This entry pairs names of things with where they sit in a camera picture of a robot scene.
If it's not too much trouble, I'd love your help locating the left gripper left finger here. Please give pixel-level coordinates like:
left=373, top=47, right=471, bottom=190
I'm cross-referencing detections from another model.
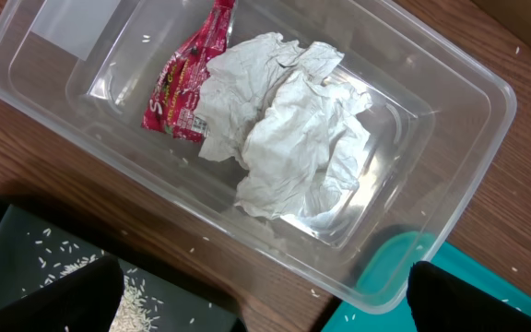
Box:
left=0, top=256, right=124, bottom=332

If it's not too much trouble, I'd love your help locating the black tray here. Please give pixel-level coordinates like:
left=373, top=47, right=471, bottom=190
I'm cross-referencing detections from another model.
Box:
left=0, top=196, right=246, bottom=331

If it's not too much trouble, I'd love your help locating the pile of white rice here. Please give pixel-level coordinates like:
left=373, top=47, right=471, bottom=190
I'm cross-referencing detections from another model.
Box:
left=20, top=226, right=214, bottom=332

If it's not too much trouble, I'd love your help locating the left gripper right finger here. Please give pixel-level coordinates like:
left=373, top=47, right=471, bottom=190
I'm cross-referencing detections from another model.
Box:
left=407, top=261, right=531, bottom=332

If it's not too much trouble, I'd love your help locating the teal serving tray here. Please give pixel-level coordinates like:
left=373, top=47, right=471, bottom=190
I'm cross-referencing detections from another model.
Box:
left=323, top=227, right=531, bottom=332

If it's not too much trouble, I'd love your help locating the clear plastic bin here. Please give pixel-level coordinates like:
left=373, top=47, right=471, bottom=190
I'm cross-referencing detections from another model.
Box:
left=0, top=0, right=517, bottom=314

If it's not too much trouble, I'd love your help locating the white napkin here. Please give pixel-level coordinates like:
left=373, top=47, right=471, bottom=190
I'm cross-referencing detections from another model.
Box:
left=195, top=32, right=372, bottom=223

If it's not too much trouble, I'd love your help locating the red snack wrapper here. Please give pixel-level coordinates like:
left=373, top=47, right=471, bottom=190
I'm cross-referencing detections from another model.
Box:
left=142, top=0, right=237, bottom=143

